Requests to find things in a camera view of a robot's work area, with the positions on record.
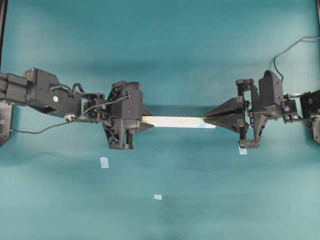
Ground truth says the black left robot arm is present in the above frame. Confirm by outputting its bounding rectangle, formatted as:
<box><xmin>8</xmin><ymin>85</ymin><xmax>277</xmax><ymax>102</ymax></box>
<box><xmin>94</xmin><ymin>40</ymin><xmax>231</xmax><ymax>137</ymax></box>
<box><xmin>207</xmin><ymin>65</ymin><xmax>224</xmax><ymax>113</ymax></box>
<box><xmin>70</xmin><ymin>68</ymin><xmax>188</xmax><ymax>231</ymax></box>
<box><xmin>0</xmin><ymin>67</ymin><xmax>154</xmax><ymax>150</ymax></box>

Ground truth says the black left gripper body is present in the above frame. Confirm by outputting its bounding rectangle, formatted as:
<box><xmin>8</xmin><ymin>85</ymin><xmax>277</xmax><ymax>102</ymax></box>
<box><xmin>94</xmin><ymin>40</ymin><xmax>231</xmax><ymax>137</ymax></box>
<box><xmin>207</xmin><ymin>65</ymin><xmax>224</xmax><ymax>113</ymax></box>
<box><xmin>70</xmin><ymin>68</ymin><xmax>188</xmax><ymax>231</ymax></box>
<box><xmin>102</xmin><ymin>81</ymin><xmax>143</xmax><ymax>150</ymax></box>

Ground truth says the blue tape marker right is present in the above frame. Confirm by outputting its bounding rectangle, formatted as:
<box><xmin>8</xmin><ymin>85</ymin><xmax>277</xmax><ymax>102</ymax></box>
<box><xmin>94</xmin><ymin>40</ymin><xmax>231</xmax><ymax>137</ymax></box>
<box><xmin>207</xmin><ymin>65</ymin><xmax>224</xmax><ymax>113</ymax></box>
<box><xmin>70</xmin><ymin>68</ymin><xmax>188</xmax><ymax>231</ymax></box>
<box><xmin>238</xmin><ymin>146</ymin><xmax>248</xmax><ymax>155</ymax></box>

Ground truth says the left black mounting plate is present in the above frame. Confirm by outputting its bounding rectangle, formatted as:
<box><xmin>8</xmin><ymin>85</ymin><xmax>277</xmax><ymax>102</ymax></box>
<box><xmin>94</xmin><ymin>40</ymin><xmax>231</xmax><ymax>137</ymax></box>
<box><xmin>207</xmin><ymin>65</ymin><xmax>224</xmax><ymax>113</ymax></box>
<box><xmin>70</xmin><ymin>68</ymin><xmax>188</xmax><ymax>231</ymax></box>
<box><xmin>0</xmin><ymin>102</ymin><xmax>13</xmax><ymax>146</ymax></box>

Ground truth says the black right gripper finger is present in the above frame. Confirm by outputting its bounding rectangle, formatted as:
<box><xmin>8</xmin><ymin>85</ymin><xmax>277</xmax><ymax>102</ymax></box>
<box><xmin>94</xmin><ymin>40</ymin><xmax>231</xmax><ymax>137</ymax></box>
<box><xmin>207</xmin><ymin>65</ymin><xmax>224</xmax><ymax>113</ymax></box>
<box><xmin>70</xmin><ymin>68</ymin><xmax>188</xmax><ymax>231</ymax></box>
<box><xmin>203</xmin><ymin>116</ymin><xmax>248</xmax><ymax>134</ymax></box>
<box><xmin>204</xmin><ymin>96</ymin><xmax>246</xmax><ymax>118</ymax></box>

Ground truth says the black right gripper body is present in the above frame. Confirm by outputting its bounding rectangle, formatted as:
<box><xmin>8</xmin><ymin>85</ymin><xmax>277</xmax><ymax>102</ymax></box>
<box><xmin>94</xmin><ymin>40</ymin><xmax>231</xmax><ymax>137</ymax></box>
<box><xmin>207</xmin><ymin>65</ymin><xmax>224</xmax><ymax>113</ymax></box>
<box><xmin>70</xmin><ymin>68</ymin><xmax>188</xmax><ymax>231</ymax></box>
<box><xmin>236</xmin><ymin>70</ymin><xmax>284</xmax><ymax>149</ymax></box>

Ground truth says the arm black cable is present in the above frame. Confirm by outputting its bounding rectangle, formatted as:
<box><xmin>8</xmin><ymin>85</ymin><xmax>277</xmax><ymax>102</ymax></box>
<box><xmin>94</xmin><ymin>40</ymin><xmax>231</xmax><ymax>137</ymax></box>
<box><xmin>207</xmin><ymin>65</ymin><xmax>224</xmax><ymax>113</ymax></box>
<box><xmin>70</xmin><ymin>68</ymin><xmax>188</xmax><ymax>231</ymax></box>
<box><xmin>272</xmin><ymin>36</ymin><xmax>320</xmax><ymax>82</ymax></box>
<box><xmin>0</xmin><ymin>93</ymin><xmax>132</xmax><ymax>137</ymax></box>

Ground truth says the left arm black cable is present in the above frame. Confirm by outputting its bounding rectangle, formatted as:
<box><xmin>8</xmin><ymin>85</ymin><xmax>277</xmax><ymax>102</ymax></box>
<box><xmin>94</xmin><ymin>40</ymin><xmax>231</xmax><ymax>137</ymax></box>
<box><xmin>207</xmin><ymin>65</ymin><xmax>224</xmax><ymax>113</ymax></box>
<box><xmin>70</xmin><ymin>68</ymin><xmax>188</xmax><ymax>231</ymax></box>
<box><xmin>0</xmin><ymin>93</ymin><xmax>132</xmax><ymax>137</ymax></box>

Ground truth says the long wooden board with holes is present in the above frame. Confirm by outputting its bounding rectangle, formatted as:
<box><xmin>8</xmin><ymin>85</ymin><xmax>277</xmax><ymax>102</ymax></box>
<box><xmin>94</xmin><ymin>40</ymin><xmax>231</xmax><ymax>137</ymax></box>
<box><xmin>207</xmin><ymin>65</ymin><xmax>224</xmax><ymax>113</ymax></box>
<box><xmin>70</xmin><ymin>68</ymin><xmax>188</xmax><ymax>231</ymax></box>
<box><xmin>142</xmin><ymin>116</ymin><xmax>216</xmax><ymax>129</ymax></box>

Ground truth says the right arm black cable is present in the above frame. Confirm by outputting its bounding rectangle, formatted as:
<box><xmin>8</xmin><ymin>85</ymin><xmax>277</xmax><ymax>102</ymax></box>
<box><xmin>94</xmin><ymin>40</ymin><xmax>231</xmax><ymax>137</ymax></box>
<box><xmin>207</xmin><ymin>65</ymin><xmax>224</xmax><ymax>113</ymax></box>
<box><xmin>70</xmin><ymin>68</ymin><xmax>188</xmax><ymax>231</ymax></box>
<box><xmin>272</xmin><ymin>36</ymin><xmax>320</xmax><ymax>82</ymax></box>

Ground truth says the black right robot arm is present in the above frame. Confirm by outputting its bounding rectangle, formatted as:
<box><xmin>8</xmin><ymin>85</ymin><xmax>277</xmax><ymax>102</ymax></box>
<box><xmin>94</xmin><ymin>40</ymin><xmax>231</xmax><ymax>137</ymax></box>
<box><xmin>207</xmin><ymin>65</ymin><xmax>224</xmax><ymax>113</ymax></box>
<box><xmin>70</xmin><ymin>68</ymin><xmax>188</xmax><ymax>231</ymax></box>
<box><xmin>204</xmin><ymin>70</ymin><xmax>320</xmax><ymax>149</ymax></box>

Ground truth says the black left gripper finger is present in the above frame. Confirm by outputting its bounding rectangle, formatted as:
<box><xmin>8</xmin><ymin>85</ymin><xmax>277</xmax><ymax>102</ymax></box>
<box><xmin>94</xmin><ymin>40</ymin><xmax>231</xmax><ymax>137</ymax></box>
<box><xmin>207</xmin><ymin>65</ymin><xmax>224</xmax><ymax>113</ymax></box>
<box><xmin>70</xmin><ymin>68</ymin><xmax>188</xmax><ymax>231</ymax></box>
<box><xmin>142</xmin><ymin>105</ymin><xmax>153</xmax><ymax>116</ymax></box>
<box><xmin>134</xmin><ymin>121</ymin><xmax>154</xmax><ymax>133</ymax></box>

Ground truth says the blue tape marker left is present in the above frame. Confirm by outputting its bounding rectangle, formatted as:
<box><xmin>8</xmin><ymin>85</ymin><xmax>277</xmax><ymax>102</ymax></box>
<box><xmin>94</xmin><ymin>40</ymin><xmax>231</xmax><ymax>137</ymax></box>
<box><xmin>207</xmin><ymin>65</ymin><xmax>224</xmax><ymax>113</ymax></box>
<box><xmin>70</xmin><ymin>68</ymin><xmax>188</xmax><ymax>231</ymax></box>
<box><xmin>100</xmin><ymin>157</ymin><xmax>109</xmax><ymax>169</ymax></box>

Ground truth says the black frame post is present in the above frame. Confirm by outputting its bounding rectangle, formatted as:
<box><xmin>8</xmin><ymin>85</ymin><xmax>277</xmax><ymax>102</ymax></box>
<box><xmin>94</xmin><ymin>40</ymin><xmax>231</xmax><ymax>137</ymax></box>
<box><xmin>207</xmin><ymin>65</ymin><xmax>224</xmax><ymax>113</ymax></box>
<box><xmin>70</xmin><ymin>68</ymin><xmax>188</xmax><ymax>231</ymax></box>
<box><xmin>0</xmin><ymin>0</ymin><xmax>8</xmax><ymax>63</ymax></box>

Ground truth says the blue tape marker bottom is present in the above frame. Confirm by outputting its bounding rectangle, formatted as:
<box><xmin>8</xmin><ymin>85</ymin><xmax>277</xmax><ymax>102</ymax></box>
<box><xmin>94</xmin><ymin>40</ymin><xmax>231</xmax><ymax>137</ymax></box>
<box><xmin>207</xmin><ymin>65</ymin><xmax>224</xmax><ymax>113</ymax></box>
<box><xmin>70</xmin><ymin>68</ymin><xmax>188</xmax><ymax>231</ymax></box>
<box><xmin>153</xmin><ymin>194</ymin><xmax>162</xmax><ymax>201</ymax></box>

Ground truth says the blue tape marker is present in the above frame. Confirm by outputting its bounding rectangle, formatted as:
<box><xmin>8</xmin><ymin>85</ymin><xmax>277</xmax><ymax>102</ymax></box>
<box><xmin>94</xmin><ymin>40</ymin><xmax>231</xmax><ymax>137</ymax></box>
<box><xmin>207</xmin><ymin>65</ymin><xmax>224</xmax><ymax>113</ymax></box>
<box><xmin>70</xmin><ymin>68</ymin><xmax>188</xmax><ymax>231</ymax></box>
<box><xmin>100</xmin><ymin>157</ymin><xmax>109</xmax><ymax>169</ymax></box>
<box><xmin>153</xmin><ymin>194</ymin><xmax>162</xmax><ymax>201</ymax></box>
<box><xmin>238</xmin><ymin>146</ymin><xmax>248</xmax><ymax>155</ymax></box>

